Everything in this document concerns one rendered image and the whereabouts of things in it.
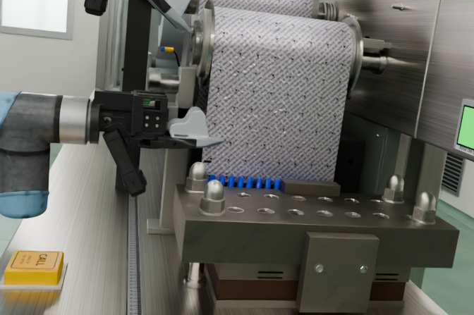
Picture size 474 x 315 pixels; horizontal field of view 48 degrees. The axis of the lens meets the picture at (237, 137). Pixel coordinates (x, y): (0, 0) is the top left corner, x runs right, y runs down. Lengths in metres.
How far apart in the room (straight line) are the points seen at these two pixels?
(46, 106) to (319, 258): 0.45
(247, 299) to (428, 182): 0.56
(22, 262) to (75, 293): 0.09
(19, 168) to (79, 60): 5.62
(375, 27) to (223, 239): 0.54
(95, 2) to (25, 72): 5.67
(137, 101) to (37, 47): 5.70
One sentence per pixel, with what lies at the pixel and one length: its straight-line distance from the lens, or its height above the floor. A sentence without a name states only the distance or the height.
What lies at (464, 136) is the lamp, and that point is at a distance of 0.77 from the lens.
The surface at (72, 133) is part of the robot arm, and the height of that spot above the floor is 1.10.
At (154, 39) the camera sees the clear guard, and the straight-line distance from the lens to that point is 1.88.
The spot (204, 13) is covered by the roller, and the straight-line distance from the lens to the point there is 0.89.
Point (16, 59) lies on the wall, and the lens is 6.55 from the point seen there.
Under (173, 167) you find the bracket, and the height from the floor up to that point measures 1.03.
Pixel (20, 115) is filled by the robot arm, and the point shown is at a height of 1.12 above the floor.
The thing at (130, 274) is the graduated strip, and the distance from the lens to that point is 0.84.
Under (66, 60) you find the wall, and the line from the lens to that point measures 6.46.
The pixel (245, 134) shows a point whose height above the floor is 1.11.
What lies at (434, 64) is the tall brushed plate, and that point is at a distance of 0.86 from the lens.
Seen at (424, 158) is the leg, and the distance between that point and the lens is 1.17.
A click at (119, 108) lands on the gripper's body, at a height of 1.14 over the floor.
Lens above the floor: 1.27
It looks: 11 degrees down
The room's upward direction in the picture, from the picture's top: 6 degrees clockwise
